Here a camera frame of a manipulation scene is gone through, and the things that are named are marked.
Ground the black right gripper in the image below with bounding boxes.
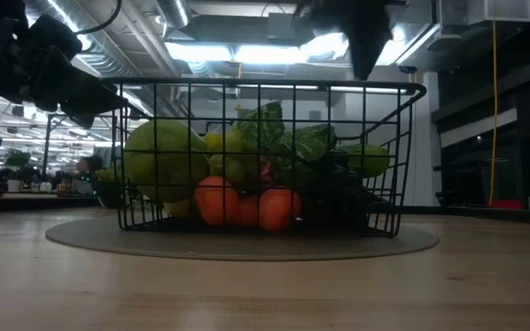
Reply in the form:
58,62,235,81
294,0,409,82

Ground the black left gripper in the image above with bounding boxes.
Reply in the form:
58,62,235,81
0,0,128,130

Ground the green speckled melon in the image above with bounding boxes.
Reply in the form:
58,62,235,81
123,119,211,204

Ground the black wire basket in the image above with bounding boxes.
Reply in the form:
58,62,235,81
103,76,427,239

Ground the dark green veined leafy vegetable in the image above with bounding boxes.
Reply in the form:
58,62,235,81
235,100,340,165

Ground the green grape bunch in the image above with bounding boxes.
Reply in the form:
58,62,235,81
203,131,248,185

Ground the dark purple grape bunch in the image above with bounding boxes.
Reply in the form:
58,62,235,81
301,174,376,231

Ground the orange carrot bunch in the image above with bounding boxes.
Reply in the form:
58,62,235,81
194,177,303,233

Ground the person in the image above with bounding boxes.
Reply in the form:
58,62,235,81
74,154,105,194

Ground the succulent plant in dark pot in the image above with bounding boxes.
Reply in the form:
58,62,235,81
94,167,121,208

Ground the leafy plant in white pot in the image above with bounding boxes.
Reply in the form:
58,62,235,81
5,149,31,193

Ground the bright ceiling light panel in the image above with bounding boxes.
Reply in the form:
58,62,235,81
163,32,351,65

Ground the small red box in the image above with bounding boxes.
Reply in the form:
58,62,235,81
490,199,524,211

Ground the round grey mat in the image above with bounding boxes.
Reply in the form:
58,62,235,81
45,213,441,262

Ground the black metal stand frame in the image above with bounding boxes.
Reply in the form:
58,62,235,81
42,113,119,171

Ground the silver round air duct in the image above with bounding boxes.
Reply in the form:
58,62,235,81
154,0,193,29

